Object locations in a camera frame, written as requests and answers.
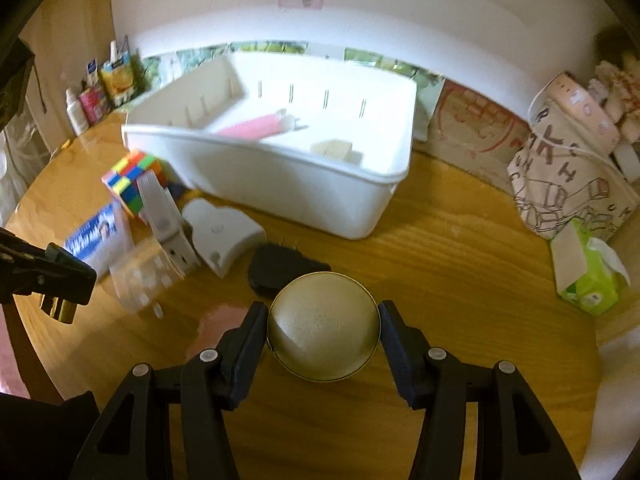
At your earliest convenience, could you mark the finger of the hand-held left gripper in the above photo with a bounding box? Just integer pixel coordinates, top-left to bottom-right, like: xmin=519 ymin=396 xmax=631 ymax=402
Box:
xmin=45 ymin=242 xmax=97 ymax=306

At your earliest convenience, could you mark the cream floral plush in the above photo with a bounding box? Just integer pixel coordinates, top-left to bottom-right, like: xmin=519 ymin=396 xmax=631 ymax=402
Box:
xmin=587 ymin=60 xmax=640 ymax=126

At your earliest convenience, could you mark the round gold compact case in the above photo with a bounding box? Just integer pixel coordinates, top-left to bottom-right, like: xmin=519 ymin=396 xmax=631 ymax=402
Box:
xmin=268 ymin=271 xmax=377 ymax=382

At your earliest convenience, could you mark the white plastic storage bin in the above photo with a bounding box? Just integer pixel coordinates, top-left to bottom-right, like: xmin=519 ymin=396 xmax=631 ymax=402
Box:
xmin=121 ymin=51 xmax=419 ymax=241

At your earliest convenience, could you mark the multicoloured puzzle cube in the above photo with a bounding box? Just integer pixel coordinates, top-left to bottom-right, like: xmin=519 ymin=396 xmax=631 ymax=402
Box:
xmin=101 ymin=150 xmax=168 ymax=220

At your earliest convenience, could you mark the cardboard with red drawing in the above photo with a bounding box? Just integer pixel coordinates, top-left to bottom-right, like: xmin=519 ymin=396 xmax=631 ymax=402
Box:
xmin=415 ymin=77 xmax=531 ymax=181

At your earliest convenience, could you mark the pink speckled case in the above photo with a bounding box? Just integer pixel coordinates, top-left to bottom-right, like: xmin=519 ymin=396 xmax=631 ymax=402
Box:
xmin=530 ymin=71 xmax=621 ymax=153

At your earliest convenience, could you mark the pink hair roller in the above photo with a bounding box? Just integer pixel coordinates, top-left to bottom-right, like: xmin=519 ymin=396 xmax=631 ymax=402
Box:
xmin=215 ymin=109 xmax=308 ymax=140

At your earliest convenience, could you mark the white heart-shaped plastic holder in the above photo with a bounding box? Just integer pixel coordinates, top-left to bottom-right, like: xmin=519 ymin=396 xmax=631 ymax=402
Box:
xmin=181 ymin=197 xmax=268 ymax=279

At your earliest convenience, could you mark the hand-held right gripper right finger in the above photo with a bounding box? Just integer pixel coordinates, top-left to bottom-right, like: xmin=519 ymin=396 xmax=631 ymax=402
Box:
xmin=377 ymin=300 xmax=583 ymax=480

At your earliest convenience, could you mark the cream rectangular block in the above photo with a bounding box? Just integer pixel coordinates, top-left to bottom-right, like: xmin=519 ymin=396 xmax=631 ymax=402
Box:
xmin=310 ymin=138 xmax=363 ymax=163

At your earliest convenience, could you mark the white handheld game console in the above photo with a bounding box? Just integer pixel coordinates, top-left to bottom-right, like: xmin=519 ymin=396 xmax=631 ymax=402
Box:
xmin=136 ymin=170 xmax=201 ymax=277

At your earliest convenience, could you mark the pink round sachet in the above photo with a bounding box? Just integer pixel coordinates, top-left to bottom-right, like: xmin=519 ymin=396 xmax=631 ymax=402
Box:
xmin=197 ymin=304 xmax=248 ymax=356

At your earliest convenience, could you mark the person's dark clothing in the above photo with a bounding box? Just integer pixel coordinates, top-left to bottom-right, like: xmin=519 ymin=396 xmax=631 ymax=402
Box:
xmin=0 ymin=391 xmax=101 ymax=480

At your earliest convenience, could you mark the small white bottle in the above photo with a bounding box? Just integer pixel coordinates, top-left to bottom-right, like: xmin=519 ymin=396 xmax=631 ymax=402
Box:
xmin=65 ymin=87 xmax=90 ymax=136

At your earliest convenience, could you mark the white tube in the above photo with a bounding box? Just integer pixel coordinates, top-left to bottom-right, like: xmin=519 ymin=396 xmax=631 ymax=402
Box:
xmin=109 ymin=35 xmax=132 ymax=63

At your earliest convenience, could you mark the clear plastic cup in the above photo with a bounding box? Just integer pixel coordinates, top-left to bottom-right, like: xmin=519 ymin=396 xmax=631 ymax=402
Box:
xmin=109 ymin=237 xmax=188 ymax=317

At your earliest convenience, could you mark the green tissue pack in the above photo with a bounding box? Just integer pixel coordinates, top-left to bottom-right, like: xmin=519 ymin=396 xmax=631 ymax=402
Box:
xmin=550 ymin=217 xmax=632 ymax=317

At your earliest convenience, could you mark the pink bedding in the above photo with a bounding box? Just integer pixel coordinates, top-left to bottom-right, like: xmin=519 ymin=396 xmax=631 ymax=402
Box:
xmin=0 ymin=302 xmax=26 ymax=398

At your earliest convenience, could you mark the clear box with blue label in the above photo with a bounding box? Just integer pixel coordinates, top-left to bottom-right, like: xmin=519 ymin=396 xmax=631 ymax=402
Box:
xmin=62 ymin=200 xmax=136 ymax=281

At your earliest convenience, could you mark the pink carton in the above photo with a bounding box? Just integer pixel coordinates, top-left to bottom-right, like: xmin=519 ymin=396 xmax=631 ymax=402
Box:
xmin=79 ymin=85 xmax=110 ymax=123

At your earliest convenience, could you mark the black plug adapter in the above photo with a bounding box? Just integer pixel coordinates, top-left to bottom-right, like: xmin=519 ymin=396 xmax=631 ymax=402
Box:
xmin=247 ymin=242 xmax=332 ymax=297

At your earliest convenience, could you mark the dark cloth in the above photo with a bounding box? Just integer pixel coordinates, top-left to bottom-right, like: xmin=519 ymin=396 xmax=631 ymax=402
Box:
xmin=0 ymin=35 xmax=36 ymax=131

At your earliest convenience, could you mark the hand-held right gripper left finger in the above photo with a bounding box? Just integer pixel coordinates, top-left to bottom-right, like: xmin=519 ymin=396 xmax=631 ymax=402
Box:
xmin=75 ymin=301 xmax=271 ymax=480

